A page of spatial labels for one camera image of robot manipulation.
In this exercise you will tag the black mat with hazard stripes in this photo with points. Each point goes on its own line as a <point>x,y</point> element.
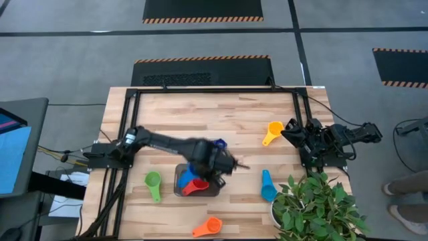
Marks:
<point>200,10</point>
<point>200,72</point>
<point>401,67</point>

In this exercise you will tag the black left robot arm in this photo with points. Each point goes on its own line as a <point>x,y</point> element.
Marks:
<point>167,144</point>

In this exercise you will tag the red measuring cup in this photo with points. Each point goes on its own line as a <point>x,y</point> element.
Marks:
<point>195,185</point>

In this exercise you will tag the black aluminium table frame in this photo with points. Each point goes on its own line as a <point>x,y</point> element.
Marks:
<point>217,90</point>

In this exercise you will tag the black chair base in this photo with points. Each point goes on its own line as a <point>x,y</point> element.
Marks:
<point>413,127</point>

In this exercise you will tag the green leafy plant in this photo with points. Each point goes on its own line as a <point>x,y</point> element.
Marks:
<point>314,204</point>

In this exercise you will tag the blue panel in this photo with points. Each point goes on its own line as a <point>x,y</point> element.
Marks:
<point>13,160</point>

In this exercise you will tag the person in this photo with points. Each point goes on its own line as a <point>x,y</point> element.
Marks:
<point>408,182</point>

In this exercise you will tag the green measuring cup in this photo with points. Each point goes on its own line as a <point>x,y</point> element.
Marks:
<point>153,180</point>

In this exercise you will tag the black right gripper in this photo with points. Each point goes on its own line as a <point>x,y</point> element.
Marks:
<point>307,135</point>

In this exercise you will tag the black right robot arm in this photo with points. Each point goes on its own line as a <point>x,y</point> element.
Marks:
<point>351,134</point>

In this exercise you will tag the black bar under desk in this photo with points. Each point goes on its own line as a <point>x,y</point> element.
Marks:
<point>57,187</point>

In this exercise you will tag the white plant pot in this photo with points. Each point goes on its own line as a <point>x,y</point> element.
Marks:
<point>272,216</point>

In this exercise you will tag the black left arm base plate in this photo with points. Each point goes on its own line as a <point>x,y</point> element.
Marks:
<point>100,161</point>

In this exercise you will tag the black computer mouse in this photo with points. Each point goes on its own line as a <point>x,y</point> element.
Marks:
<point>10,234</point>

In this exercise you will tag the grey desk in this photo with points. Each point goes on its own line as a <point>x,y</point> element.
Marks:
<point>38,134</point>

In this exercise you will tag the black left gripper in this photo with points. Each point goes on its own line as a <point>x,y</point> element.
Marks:
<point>214,160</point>

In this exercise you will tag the dark framed tablet screen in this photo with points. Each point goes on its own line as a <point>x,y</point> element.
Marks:
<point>6,122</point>

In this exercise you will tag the yellow measuring cup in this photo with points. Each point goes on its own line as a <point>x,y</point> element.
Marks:
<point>274,129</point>

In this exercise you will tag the white papers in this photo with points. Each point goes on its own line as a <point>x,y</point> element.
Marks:
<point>72,201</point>

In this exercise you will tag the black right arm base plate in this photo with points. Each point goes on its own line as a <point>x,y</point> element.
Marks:
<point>334,163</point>

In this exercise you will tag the orange measuring cup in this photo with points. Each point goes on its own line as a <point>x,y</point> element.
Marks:
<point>212,226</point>

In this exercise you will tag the small navy measuring cup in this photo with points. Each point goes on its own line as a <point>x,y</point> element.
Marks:
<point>220,144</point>

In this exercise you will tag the light blue measuring cup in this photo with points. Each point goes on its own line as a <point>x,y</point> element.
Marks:
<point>268,192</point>

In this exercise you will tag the grey plastic basket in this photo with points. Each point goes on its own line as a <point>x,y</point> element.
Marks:
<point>214,191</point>

